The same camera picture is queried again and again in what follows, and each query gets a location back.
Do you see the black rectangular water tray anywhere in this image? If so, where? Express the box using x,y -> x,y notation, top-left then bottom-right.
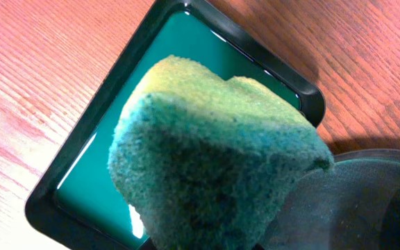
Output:
25,0 -> 326,250

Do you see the green sponge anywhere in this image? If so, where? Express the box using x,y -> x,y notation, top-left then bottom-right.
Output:
108,56 -> 334,249

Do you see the round black tray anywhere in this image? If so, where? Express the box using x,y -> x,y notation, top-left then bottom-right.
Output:
260,149 -> 400,249

